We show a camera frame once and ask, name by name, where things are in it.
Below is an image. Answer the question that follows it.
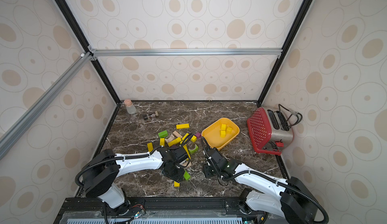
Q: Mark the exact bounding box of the clear bottle pink cap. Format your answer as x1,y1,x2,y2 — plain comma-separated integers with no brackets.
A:
124,99,137,115

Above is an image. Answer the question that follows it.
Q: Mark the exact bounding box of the aluminium frame bar back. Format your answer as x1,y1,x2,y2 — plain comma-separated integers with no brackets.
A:
91,48,282,57

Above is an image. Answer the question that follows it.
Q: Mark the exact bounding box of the aluminium frame bar left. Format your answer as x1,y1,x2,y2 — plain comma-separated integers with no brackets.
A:
1,52,92,158

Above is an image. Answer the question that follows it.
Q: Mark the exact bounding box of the red polka dot toaster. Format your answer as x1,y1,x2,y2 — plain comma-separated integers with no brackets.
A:
247,107,294,155

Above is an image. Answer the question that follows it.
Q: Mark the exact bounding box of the yellow block left short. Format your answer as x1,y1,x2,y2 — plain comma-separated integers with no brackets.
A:
147,142,154,152

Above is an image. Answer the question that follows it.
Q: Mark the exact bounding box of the natural wood arch block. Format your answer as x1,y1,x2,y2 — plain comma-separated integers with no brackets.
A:
165,134,176,143

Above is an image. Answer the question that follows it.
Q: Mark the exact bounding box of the natural wood rectangular block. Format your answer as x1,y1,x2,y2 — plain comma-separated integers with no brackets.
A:
172,131,182,138

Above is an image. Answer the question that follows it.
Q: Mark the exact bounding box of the long yellow block far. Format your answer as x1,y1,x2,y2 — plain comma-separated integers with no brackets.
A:
176,123,189,130

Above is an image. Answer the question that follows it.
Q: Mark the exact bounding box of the green block front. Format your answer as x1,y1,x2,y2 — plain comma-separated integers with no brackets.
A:
183,171,191,181

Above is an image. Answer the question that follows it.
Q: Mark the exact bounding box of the long yellow block right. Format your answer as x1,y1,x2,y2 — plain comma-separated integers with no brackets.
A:
183,145,191,159

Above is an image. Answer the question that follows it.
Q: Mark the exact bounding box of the green rectangular block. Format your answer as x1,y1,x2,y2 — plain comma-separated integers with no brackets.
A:
158,130,168,138

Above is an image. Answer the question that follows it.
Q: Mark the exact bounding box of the long speckled yellow block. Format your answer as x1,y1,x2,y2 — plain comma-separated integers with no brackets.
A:
168,137,182,147

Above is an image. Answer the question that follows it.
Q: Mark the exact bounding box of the natural wood cylinder block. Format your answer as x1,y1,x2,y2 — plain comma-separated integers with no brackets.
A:
180,161,192,168

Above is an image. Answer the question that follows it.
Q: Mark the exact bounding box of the yellow plastic tray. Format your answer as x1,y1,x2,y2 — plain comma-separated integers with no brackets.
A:
201,118,240,150

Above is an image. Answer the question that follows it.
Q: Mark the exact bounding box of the aluminium frame bar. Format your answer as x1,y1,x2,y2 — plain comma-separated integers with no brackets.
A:
1,52,92,158
91,48,282,57

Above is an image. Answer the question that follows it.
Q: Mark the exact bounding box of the green rainbow arch block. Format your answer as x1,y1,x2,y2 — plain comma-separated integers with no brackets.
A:
188,145,199,154

